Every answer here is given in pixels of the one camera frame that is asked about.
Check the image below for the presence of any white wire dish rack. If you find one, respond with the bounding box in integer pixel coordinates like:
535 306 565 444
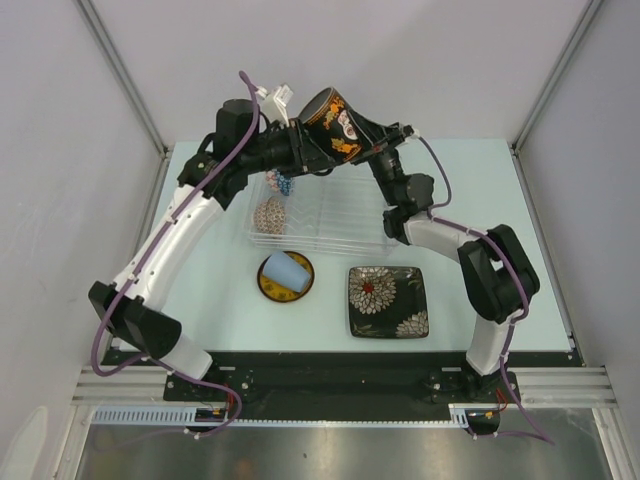
245 167 398 257

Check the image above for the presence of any blue patterned bowl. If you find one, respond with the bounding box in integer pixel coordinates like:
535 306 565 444
265 170 294 197

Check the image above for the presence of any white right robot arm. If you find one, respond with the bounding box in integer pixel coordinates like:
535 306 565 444
350 113 540 401

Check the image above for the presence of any aluminium frame rail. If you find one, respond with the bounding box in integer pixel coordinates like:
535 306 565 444
71 366 617 408

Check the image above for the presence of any white slotted cable duct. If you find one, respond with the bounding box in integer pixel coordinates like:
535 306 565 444
92 404 474 427

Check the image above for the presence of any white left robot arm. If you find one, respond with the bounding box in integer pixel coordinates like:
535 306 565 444
89 89 350 400

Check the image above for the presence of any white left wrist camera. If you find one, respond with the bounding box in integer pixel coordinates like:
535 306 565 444
256 83 294 125

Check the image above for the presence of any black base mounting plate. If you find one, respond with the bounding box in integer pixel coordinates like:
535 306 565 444
164 351 584 424

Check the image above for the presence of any light blue plastic cup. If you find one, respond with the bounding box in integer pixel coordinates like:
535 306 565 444
263 251 311 293

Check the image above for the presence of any brown patterned bowl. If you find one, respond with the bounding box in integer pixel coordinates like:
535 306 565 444
253 197 286 235

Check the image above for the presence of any black floral square plate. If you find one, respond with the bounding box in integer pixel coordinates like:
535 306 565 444
347 266 430 340

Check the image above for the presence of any red lacquer cup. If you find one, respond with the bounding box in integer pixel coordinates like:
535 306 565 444
299 87 372 163

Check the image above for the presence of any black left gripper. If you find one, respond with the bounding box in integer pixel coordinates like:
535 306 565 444
244 119 338 180

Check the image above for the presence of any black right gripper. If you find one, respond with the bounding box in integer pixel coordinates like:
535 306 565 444
337 112 404 208

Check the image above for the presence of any yellow round saucer plate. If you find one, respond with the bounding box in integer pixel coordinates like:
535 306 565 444
257 250 315 303

